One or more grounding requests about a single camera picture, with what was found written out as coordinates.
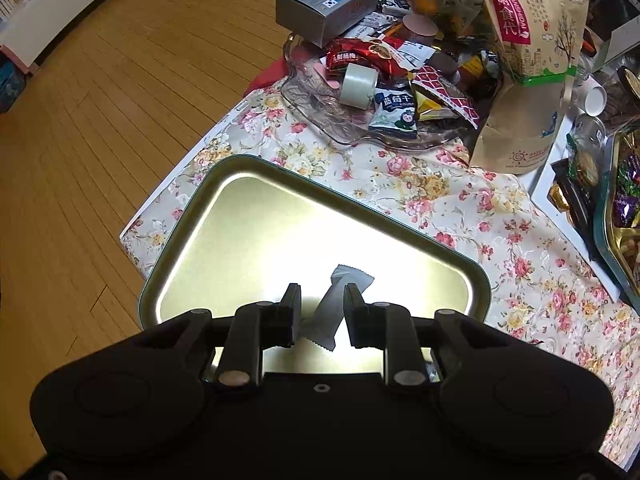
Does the grey cardboard box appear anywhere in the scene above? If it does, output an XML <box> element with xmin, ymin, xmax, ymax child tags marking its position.
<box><xmin>275</xmin><ymin>0</ymin><xmax>385</xmax><ymax>48</ymax></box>

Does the red black snack packet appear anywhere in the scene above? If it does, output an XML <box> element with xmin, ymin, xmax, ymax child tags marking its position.
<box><xmin>325</xmin><ymin>39</ymin><xmax>372</xmax><ymax>72</ymax></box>

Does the teal tin with gold inside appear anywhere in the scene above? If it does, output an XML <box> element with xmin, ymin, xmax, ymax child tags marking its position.
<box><xmin>595</xmin><ymin>130</ymin><xmax>640</xmax><ymax>306</ymax></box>

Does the white board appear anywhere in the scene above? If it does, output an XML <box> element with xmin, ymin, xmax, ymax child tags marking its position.
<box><xmin>530</xmin><ymin>110</ymin><xmax>623</xmax><ymax>303</ymax></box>

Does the gold tin tray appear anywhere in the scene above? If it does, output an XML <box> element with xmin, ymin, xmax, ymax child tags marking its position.
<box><xmin>139</xmin><ymin>154</ymin><xmax>492</xmax><ymax>376</ymax></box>

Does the white cabinet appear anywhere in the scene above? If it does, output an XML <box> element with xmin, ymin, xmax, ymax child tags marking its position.
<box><xmin>0</xmin><ymin>0</ymin><xmax>151</xmax><ymax>68</ymax></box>

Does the white blue snack packet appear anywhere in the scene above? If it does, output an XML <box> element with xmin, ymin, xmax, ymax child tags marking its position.
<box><xmin>369</xmin><ymin>82</ymin><xmax>420</xmax><ymax>140</ymax></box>

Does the yellow snack packet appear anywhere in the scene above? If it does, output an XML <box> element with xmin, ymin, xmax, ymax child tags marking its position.
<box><xmin>414</xmin><ymin>85</ymin><xmax>461</xmax><ymax>122</ymax></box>

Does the kraft paper bag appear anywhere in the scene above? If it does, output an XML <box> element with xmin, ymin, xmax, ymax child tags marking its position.
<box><xmin>469</xmin><ymin>0</ymin><xmax>592</xmax><ymax>176</ymax></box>

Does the red cloth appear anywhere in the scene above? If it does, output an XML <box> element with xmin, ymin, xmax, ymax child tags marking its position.
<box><xmin>244</xmin><ymin>57</ymin><xmax>291</xmax><ymax>96</ymax></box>

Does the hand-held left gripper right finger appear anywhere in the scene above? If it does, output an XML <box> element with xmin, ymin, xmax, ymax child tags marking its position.
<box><xmin>343</xmin><ymin>283</ymin><xmax>494</xmax><ymax>392</ymax></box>

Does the dark red snack packet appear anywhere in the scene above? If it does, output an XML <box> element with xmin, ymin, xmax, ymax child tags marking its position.
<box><xmin>361</xmin><ymin>37</ymin><xmax>426</xmax><ymax>81</ymax></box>

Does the purple wrapped candy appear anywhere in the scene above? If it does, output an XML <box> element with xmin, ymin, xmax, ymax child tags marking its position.
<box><xmin>612</xmin><ymin>152</ymin><xmax>640</xmax><ymax>228</ymax></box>

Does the silver snack packet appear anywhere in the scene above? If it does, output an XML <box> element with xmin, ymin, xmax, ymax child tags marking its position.
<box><xmin>299</xmin><ymin>263</ymin><xmax>376</xmax><ymax>352</ymax></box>

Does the floral tablecloth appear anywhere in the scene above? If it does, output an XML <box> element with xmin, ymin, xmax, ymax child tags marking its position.
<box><xmin>120</xmin><ymin>72</ymin><xmax>640</xmax><ymax>471</ymax></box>

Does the red white patterned packet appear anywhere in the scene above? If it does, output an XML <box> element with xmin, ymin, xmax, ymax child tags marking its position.
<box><xmin>409</xmin><ymin>66</ymin><xmax>482</xmax><ymax>128</ymax></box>

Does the clear glass dish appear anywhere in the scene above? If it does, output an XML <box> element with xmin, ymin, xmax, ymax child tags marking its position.
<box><xmin>280</xmin><ymin>30</ymin><xmax>486</xmax><ymax>151</ymax></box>

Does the pink lidded cup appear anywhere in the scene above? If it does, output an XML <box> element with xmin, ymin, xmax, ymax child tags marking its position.
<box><xmin>402</xmin><ymin>13</ymin><xmax>438</xmax><ymax>41</ymax></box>

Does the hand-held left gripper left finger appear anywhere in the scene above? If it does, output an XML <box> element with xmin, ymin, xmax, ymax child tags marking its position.
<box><xmin>145</xmin><ymin>283</ymin><xmax>304</xmax><ymax>392</ymax></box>

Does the clear glass jar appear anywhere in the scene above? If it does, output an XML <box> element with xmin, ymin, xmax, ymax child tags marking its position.
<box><xmin>570</xmin><ymin>114</ymin><xmax>608</xmax><ymax>153</ymax></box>

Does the gold wrapped candy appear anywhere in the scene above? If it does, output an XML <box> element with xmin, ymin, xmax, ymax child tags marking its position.
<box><xmin>547</xmin><ymin>184</ymin><xmax>573</xmax><ymax>213</ymax></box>

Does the white paper box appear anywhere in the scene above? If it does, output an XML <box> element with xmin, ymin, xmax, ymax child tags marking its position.
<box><xmin>597</xmin><ymin>20</ymin><xmax>640</xmax><ymax>68</ymax></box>

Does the clear cookie packet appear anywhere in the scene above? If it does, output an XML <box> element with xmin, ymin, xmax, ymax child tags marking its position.
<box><xmin>567</xmin><ymin>135</ymin><xmax>601</xmax><ymax>191</ymax></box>

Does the blue storage box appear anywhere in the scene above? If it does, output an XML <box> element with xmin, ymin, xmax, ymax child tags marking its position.
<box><xmin>0</xmin><ymin>57</ymin><xmax>26</xmax><ymax>113</ymax></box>

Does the clear tape roll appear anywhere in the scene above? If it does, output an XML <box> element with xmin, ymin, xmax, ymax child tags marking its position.
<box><xmin>340</xmin><ymin>63</ymin><xmax>379</xmax><ymax>109</ymax></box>

